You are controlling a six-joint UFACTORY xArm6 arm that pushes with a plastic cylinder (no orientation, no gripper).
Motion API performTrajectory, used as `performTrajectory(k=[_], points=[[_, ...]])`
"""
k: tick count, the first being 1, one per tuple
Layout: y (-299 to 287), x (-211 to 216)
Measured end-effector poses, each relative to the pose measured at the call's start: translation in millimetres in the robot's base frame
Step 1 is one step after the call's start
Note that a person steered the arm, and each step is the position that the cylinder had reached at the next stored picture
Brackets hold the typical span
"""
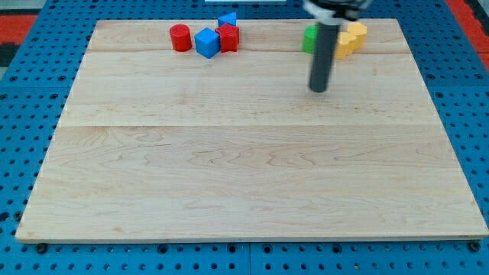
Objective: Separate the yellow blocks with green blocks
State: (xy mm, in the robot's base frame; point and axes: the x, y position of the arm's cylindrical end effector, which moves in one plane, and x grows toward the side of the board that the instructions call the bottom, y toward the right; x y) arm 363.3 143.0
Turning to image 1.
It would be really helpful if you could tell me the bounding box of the green block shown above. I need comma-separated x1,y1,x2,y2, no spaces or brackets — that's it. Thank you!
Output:
302,24,319,54

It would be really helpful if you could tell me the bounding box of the wooden board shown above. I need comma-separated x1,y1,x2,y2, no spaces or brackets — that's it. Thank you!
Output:
15,19,488,244

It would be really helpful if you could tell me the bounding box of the blue cube block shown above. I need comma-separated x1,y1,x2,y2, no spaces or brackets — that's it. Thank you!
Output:
194,27,221,59

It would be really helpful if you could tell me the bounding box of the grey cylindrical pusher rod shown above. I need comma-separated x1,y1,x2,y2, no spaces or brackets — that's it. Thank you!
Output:
309,23,340,92

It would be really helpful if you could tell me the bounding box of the red cylinder block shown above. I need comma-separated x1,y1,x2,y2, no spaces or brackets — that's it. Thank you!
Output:
169,24,192,52

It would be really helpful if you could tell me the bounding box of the yellow hexagon block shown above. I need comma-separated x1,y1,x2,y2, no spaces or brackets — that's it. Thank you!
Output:
347,21,368,50

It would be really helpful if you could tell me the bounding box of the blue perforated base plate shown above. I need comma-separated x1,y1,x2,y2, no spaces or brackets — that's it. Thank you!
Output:
1,0,488,274

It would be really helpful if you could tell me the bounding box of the blue triangle block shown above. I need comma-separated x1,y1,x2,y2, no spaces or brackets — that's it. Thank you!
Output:
217,11,237,27

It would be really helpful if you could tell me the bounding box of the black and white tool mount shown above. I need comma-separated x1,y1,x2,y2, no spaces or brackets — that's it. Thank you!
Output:
303,0,371,24

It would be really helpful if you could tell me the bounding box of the red star block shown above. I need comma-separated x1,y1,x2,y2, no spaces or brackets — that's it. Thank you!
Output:
215,23,240,53

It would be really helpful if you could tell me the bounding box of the yellow heart block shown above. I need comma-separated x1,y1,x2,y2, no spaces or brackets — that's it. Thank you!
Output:
335,31,357,60

